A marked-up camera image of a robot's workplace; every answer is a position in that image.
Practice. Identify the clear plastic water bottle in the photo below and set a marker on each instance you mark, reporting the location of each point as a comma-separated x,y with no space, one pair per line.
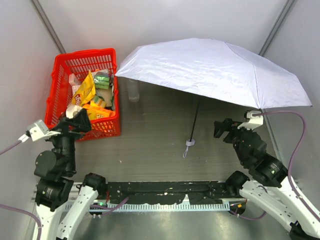
133,90

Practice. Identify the white small box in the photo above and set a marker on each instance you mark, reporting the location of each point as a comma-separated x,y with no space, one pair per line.
74,82

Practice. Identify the yellow chips bag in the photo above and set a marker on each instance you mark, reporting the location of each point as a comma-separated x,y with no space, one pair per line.
85,92

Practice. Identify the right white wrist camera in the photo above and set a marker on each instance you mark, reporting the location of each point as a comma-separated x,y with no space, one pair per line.
253,120

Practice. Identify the white slotted cable duct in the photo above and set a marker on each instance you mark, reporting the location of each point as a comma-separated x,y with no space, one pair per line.
185,206

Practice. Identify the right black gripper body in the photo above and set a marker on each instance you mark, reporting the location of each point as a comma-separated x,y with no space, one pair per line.
229,130

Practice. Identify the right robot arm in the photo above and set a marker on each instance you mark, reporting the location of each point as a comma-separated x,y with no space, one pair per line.
268,185

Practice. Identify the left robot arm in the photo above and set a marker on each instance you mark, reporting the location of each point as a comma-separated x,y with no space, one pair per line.
55,168

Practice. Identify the green sponge pack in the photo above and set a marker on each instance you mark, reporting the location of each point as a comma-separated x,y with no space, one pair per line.
101,80

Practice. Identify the red plastic basket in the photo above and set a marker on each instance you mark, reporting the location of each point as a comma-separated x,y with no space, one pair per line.
79,63

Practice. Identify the lavender folding umbrella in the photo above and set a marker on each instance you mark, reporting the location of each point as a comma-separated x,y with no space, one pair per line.
215,69

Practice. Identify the white tape roll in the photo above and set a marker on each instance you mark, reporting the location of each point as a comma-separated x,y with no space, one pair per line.
72,110

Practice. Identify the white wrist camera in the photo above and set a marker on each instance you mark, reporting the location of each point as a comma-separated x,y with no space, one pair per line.
253,120
38,131

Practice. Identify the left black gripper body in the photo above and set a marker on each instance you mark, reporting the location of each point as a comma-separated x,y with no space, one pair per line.
71,127

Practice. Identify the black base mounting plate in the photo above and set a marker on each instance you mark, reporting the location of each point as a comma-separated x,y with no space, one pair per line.
169,192

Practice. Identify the orange snack package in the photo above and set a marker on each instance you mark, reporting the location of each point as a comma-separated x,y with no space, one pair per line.
95,113

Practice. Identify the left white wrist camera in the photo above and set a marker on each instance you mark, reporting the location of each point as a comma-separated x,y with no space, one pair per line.
38,131

